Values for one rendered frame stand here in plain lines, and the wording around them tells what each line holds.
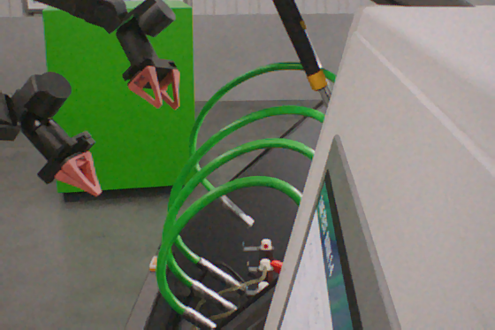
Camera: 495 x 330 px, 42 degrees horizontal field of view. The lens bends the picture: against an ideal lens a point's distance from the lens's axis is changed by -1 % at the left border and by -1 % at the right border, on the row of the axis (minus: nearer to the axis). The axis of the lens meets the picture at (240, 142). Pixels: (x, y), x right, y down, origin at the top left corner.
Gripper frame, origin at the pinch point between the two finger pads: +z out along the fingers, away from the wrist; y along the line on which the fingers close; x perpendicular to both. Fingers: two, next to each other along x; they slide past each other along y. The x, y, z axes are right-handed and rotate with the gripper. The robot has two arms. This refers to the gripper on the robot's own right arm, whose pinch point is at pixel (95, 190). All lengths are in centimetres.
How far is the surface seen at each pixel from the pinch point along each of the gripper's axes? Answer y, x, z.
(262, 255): 12.1, 7.1, 28.1
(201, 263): 8.3, -2.9, 21.5
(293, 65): 37.3, 15.3, 7.5
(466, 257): 64, -70, 23
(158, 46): -107, 289, -84
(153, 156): -164, 286, -36
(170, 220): 15.3, -11.4, 13.1
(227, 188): 29.0, -16.4, 15.4
